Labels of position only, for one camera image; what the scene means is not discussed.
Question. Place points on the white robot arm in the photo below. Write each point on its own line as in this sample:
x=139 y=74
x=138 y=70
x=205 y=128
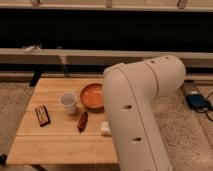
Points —
x=128 y=90

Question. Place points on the orange bowl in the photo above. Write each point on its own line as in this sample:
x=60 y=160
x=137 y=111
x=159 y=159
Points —
x=91 y=96

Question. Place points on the dark red snack bar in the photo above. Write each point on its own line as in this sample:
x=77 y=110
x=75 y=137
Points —
x=83 y=121

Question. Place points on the white plastic bottle lying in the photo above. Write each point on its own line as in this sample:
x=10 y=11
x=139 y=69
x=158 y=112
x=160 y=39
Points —
x=105 y=129

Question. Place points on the brown chocolate bar packet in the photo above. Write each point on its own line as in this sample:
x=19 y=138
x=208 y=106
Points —
x=42 y=115

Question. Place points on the blue device with cable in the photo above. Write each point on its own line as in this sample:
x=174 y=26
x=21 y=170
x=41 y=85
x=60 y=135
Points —
x=200 y=104

